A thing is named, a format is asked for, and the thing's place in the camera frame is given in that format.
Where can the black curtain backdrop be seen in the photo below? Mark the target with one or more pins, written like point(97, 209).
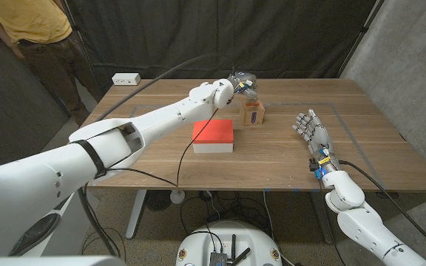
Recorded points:
point(290, 37)

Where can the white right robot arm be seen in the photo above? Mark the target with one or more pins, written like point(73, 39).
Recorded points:
point(357, 218)

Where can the red and white box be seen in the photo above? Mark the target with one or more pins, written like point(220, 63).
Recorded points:
point(216, 138)

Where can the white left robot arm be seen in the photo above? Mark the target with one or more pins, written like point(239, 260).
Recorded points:
point(154, 120)

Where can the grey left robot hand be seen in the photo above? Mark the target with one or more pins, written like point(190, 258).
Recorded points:
point(248, 81)

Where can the small cardboard box with slot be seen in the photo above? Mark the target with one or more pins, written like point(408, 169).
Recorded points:
point(253, 115)

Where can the white robot torso base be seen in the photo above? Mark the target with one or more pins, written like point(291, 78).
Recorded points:
point(198, 244)

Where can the small black floor fan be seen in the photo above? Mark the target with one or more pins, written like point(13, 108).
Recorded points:
point(157, 202)

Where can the white table leg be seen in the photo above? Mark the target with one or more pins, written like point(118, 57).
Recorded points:
point(136, 214)

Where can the person in yellow shirt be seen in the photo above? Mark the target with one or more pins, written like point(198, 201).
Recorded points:
point(28, 18)

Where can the black backdrop stand pole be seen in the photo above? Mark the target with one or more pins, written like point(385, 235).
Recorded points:
point(362, 31)

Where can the grey table leg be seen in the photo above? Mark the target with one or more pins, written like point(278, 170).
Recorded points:
point(322, 218)

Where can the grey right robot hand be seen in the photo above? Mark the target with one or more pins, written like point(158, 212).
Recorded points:
point(318, 134)

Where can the slanted black antenna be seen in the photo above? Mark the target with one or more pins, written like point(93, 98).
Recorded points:
point(242, 255)

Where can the grey electronics module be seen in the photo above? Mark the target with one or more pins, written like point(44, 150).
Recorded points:
point(218, 259)

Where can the white round foot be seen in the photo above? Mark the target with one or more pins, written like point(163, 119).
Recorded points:
point(177, 197)

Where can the upright black antenna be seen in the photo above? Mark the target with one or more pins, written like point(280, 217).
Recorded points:
point(233, 245)

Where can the white power outlet box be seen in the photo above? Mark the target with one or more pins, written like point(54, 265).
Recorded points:
point(126, 78)

